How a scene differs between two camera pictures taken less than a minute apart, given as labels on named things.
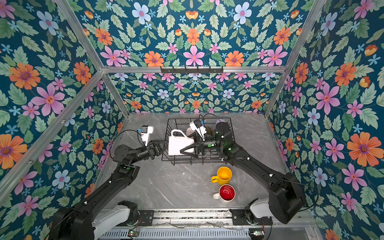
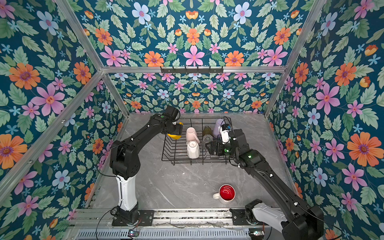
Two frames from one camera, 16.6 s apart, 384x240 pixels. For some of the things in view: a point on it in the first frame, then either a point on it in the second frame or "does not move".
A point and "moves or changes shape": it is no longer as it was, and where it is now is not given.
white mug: x=176 y=143 moves or changes shape
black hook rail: x=191 y=70 does not move
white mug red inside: x=226 y=194 does not move
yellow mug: x=224 y=175 → x=175 y=137
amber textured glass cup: x=209 y=132 does not move
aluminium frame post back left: x=90 y=53 does not move
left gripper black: x=153 y=150 → x=179 y=129
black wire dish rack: x=198 y=141 does not move
